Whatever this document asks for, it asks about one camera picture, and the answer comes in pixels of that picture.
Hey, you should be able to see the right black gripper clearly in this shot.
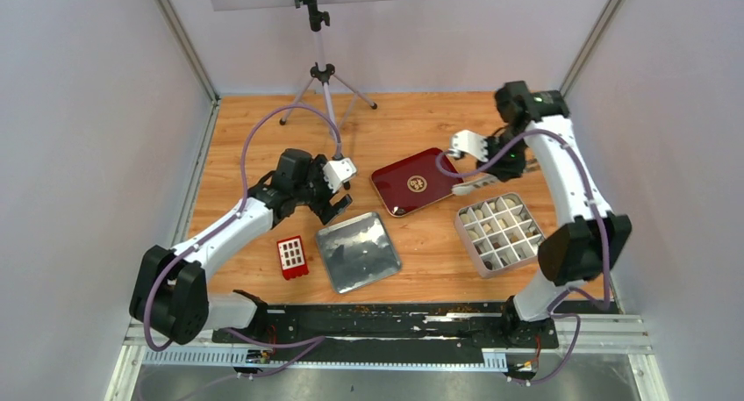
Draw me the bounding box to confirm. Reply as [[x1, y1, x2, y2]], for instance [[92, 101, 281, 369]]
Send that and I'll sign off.
[[476, 128, 528, 182]]

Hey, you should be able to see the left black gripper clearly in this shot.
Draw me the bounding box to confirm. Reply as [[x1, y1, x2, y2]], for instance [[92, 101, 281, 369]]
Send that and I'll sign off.
[[294, 155, 353, 225]]

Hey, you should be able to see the silver tin lid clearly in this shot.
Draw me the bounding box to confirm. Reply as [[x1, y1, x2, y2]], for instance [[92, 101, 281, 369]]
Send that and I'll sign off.
[[315, 211, 402, 294]]

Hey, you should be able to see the silver compartment tin box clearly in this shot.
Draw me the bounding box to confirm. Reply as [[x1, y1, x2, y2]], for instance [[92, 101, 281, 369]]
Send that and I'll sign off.
[[454, 192, 545, 279]]

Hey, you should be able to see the red lacquer tray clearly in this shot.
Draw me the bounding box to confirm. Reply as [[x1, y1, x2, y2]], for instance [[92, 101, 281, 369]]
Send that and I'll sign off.
[[370, 147, 464, 218]]

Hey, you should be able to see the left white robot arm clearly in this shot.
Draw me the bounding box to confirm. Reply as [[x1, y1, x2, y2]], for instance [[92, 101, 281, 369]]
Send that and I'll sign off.
[[128, 148, 357, 351]]

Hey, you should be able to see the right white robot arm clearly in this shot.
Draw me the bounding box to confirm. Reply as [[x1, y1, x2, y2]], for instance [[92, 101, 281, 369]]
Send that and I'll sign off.
[[483, 81, 632, 347]]

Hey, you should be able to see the red small box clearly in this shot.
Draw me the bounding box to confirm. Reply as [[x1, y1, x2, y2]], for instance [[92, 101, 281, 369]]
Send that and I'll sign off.
[[276, 235, 309, 281]]

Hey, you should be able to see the grey tripod stand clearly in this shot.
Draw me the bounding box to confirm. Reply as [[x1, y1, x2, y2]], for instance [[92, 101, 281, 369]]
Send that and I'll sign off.
[[292, 0, 378, 129]]

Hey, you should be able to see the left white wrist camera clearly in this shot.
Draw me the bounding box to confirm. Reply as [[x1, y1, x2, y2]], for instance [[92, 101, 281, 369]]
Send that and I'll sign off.
[[322, 157, 357, 192]]

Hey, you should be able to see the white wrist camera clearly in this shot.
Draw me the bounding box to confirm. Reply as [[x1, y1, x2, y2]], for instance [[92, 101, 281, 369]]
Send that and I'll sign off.
[[447, 130, 490, 162], [322, 157, 357, 192]]

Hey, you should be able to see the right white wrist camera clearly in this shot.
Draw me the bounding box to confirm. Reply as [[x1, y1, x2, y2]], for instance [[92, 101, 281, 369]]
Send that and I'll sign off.
[[447, 130, 490, 162]]

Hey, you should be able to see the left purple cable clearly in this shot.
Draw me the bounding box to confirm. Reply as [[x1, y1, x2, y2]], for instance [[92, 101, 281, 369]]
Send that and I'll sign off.
[[142, 103, 344, 353]]

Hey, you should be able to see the purple cable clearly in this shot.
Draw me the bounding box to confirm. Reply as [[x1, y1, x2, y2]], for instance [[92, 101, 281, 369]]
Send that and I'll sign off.
[[142, 103, 344, 353], [434, 129, 612, 386]]

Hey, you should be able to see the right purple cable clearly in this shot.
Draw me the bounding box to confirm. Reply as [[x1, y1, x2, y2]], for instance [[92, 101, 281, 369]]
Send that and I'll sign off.
[[434, 129, 612, 386]]

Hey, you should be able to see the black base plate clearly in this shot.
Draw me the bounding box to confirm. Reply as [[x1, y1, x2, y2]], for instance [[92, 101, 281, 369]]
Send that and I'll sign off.
[[241, 302, 559, 364]]

